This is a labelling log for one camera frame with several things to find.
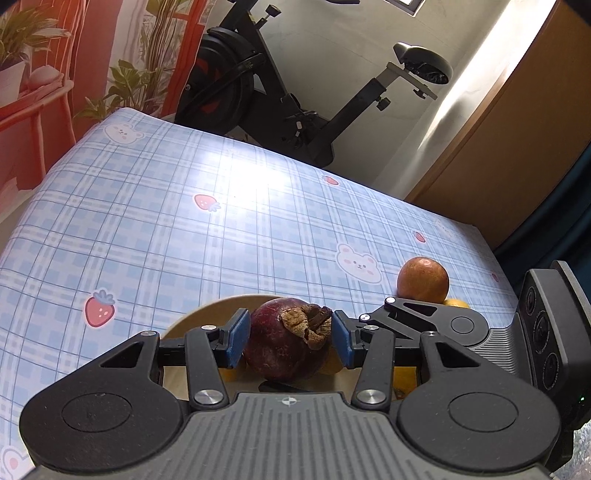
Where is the window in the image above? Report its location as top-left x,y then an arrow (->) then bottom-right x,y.
390,0 -> 426,17

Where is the beige oval plate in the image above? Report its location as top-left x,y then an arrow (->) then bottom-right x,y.
164,295 -> 422,403

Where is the printed red backdrop cloth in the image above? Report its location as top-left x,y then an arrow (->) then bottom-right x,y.
0,0 -> 214,223

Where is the dark purple mangosteen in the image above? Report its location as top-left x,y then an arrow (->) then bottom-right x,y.
242,298 -> 334,382

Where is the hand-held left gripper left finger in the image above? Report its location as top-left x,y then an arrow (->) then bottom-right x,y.
99,308 -> 251,411

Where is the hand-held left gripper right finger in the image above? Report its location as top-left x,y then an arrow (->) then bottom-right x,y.
333,310 -> 465,411

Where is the wooden door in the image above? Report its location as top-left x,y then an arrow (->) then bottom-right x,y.
405,0 -> 591,253

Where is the blue plaid tablecloth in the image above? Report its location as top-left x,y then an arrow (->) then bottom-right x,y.
0,107 -> 519,480

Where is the yellow orange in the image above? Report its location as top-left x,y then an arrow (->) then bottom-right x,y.
392,367 -> 420,400

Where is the red apple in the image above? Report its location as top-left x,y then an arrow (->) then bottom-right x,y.
397,257 -> 450,305

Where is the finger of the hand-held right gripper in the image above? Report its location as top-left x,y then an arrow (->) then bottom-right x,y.
358,298 -> 452,341

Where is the black exercise bike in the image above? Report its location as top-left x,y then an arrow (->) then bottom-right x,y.
174,0 -> 454,168

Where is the dark teal curtain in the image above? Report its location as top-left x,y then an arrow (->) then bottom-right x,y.
495,143 -> 591,280

